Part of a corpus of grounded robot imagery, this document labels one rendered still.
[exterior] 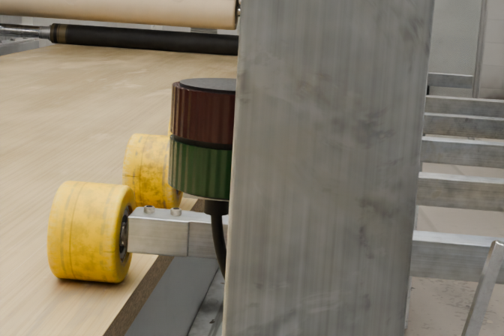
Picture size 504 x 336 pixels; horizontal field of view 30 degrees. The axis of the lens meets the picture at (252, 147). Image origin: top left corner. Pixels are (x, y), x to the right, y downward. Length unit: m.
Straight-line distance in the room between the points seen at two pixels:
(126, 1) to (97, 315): 2.40
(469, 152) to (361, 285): 1.07
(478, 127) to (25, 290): 0.90
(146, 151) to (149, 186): 0.04
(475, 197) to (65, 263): 0.44
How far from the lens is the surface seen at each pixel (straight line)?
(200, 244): 0.75
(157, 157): 0.98
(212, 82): 0.45
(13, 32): 3.23
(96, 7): 3.09
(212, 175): 0.42
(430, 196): 0.99
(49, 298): 0.75
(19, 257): 0.85
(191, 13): 3.03
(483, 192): 1.00
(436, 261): 0.75
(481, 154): 1.25
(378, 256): 0.18
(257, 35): 0.17
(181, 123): 0.43
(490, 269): 0.49
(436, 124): 1.49
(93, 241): 0.74
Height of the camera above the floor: 1.15
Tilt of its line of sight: 10 degrees down
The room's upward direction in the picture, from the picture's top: 3 degrees clockwise
